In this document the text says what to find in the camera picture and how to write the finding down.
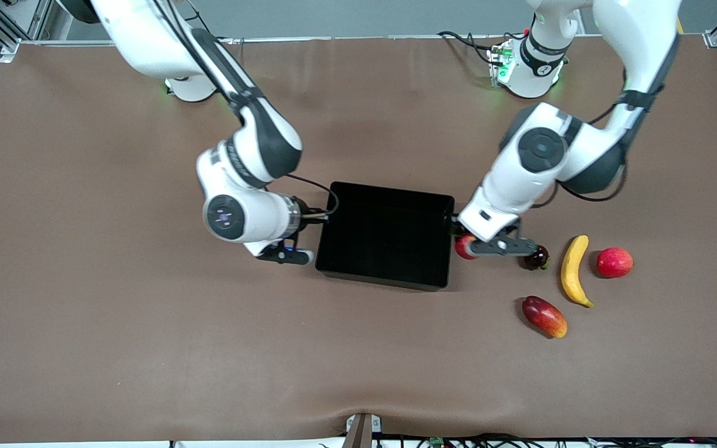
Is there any yellow banana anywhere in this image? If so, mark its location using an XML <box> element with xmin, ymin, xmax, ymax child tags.
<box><xmin>560</xmin><ymin>235</ymin><xmax>596</xmax><ymax>309</ymax></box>

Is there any black plastic box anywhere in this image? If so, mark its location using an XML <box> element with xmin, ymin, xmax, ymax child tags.
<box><xmin>315</xmin><ymin>181</ymin><xmax>456</xmax><ymax>292</ymax></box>

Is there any plain red apple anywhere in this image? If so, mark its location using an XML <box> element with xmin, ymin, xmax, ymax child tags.
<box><xmin>596</xmin><ymin>247</ymin><xmax>634</xmax><ymax>279</ymax></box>

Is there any dark purple mangosteen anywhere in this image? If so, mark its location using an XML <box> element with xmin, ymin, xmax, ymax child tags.
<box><xmin>522</xmin><ymin>245</ymin><xmax>550</xmax><ymax>271</ymax></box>

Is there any red and yellow mango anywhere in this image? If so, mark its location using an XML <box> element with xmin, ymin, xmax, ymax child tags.
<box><xmin>522</xmin><ymin>296</ymin><xmax>568</xmax><ymax>339</ymax></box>

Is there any brown table mat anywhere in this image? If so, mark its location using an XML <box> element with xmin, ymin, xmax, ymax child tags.
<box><xmin>0</xmin><ymin>34</ymin><xmax>717</xmax><ymax>444</ymax></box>

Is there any black left arm base cable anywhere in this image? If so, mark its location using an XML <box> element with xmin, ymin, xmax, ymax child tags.
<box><xmin>438</xmin><ymin>30</ymin><xmax>502</xmax><ymax>69</ymax></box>

